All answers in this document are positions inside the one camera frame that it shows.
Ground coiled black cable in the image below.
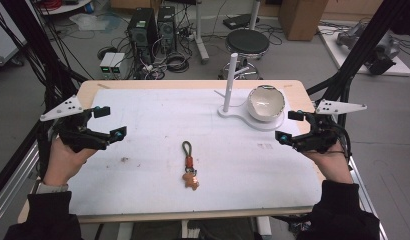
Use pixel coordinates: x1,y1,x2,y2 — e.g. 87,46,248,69
165,52,191,74

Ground person's left hand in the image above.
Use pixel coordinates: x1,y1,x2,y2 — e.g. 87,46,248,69
42,137,98,187

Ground white power supply box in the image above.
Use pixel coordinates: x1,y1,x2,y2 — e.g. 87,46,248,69
99,52,117,80
110,52,128,80

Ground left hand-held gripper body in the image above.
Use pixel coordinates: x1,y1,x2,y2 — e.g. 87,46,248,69
39,94,109,154

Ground white table mat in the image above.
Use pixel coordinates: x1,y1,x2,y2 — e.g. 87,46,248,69
67,87,323,217

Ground round white table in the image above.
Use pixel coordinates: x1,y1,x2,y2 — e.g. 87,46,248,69
38,0,94,16

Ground white floor board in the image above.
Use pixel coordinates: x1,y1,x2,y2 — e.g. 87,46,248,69
317,24,410,78

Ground brown cardboard box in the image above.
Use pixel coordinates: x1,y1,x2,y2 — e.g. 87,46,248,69
278,0,329,42

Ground aluminium rail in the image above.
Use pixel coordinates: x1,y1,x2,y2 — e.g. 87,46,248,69
346,155,390,240
0,141,41,232

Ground white stand with pole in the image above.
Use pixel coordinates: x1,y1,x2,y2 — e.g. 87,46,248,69
214,52,286,132

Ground white table leg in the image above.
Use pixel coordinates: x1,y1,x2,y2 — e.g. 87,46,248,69
248,0,262,32
192,0,211,65

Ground orange gingerbread keychain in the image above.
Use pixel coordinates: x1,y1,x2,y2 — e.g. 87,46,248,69
181,140,201,192

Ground large black computer tower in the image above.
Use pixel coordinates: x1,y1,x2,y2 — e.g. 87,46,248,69
127,7,158,66

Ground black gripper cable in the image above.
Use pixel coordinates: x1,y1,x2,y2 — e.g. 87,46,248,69
332,122,354,162

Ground grey machine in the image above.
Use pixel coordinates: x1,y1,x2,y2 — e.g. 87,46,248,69
335,22,402,76

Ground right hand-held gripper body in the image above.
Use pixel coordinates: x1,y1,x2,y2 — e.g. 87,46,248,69
294,98,368,155

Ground flat black device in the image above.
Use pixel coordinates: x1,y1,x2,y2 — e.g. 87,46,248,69
222,13,261,31

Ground person's right hand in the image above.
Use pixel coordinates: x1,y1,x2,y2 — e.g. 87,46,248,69
302,140,355,184

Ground white eggshell bowl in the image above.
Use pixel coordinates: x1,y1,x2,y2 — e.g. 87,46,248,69
246,84,287,123

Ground black round stool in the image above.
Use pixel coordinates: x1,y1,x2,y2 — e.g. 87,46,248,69
219,28,271,81

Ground small black computer tower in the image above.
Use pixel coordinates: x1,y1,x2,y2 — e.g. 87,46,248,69
156,5,178,53

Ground clear plastic bag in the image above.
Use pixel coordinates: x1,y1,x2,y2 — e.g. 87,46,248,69
68,12,109,33

